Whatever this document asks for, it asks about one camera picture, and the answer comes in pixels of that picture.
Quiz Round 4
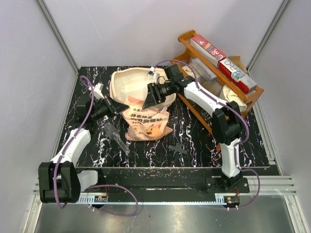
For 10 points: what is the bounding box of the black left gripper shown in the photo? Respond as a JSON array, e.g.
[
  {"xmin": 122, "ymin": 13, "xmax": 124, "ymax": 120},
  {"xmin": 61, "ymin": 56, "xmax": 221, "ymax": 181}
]
[{"xmin": 91, "ymin": 94, "xmax": 130, "ymax": 120}]

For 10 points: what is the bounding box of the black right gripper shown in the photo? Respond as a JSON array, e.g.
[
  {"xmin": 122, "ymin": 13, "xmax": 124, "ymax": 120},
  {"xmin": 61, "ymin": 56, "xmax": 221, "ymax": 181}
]
[{"xmin": 142, "ymin": 81, "xmax": 174, "ymax": 110}]

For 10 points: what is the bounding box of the clear plastic scoop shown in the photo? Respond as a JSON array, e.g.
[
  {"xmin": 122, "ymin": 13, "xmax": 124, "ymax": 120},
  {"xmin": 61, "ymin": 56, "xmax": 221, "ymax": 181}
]
[{"xmin": 104, "ymin": 122, "xmax": 130, "ymax": 154}]

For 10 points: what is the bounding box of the pink cat litter bag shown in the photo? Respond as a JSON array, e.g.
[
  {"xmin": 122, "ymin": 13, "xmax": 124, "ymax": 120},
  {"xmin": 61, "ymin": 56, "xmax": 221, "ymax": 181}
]
[{"xmin": 122, "ymin": 96, "xmax": 173, "ymax": 141}]

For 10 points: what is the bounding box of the black plastic clip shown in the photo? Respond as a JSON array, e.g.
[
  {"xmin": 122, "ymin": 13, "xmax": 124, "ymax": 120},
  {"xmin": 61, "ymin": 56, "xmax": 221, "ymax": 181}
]
[{"xmin": 168, "ymin": 143, "xmax": 188, "ymax": 154}]

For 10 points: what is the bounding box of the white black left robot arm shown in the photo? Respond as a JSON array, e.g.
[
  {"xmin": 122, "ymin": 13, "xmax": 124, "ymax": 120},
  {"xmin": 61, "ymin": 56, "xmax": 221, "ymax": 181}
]
[{"xmin": 38, "ymin": 94, "xmax": 129, "ymax": 204}]

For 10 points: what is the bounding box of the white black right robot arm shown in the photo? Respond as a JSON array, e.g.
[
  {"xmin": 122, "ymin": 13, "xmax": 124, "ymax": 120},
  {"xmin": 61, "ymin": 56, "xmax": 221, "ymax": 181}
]
[{"xmin": 143, "ymin": 64, "xmax": 242, "ymax": 192}]

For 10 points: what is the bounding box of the beige plastic litter box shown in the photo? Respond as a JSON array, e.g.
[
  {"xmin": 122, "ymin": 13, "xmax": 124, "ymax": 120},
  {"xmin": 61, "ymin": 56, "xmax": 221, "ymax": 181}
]
[{"xmin": 110, "ymin": 67, "xmax": 166, "ymax": 103}]

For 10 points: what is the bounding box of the red white toothpaste box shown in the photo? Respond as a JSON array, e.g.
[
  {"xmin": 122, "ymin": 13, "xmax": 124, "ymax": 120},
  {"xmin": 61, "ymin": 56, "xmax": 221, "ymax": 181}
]
[{"xmin": 190, "ymin": 34, "xmax": 227, "ymax": 67}]

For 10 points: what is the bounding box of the red white long box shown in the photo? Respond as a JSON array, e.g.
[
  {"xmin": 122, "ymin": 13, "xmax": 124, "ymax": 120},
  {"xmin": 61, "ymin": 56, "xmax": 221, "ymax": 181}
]
[{"xmin": 218, "ymin": 58, "xmax": 257, "ymax": 94}]

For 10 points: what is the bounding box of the orange wooden rack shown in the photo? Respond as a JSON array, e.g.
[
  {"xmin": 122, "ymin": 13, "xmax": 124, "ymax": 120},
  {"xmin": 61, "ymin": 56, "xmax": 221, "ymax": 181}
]
[{"xmin": 174, "ymin": 30, "xmax": 264, "ymax": 151}]

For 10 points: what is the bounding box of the clear plastic packet stack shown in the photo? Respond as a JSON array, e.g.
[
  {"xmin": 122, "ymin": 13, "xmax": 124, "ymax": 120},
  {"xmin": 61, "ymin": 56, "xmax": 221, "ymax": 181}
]
[{"xmin": 190, "ymin": 58, "xmax": 222, "ymax": 96}]

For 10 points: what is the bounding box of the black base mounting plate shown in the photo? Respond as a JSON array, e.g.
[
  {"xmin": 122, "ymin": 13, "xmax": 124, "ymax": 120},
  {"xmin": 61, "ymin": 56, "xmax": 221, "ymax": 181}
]
[{"xmin": 77, "ymin": 167, "xmax": 251, "ymax": 203}]

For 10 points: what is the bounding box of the beige cloth bag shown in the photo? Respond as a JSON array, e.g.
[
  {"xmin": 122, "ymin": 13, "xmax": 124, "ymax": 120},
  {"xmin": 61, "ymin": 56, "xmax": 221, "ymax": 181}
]
[{"xmin": 219, "ymin": 85, "xmax": 252, "ymax": 117}]

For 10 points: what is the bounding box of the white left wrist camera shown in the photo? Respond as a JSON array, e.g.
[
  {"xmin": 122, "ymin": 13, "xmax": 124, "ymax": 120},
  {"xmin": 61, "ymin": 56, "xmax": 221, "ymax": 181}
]
[{"xmin": 93, "ymin": 83, "xmax": 104, "ymax": 100}]

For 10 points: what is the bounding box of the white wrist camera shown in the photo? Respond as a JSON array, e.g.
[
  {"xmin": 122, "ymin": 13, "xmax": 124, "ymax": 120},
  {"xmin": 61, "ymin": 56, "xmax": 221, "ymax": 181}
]
[
  {"xmin": 147, "ymin": 67, "xmax": 158, "ymax": 78},
  {"xmin": 93, "ymin": 83, "xmax": 104, "ymax": 100}
]

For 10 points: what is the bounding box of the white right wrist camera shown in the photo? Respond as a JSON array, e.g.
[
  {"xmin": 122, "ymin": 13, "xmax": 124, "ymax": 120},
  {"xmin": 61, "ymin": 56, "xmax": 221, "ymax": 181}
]
[{"xmin": 147, "ymin": 67, "xmax": 158, "ymax": 78}]

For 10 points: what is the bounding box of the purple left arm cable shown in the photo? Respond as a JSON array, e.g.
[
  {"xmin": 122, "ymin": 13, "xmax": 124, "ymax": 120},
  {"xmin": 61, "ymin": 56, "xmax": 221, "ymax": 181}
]
[{"xmin": 52, "ymin": 75, "xmax": 139, "ymax": 216}]

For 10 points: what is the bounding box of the white cable duct rail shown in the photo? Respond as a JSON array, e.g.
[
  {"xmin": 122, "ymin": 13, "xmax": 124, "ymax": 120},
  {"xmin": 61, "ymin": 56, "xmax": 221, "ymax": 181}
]
[{"xmin": 77, "ymin": 190, "xmax": 229, "ymax": 205}]

